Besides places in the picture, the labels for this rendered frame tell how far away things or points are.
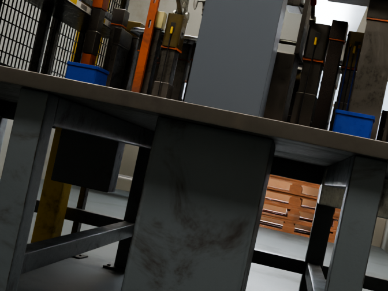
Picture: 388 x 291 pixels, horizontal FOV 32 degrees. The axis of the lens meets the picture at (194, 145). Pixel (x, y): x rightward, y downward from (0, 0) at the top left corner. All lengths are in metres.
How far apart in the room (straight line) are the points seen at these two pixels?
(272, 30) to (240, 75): 0.14
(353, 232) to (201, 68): 0.56
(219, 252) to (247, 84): 0.44
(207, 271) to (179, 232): 0.12
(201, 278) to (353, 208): 0.41
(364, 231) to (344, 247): 0.06
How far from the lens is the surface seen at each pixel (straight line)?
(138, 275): 1.75
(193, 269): 1.72
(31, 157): 1.77
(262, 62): 1.77
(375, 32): 2.10
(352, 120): 1.93
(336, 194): 2.82
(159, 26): 2.46
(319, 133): 1.61
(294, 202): 7.76
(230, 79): 1.77
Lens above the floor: 0.56
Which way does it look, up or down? 1 degrees up
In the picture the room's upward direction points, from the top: 12 degrees clockwise
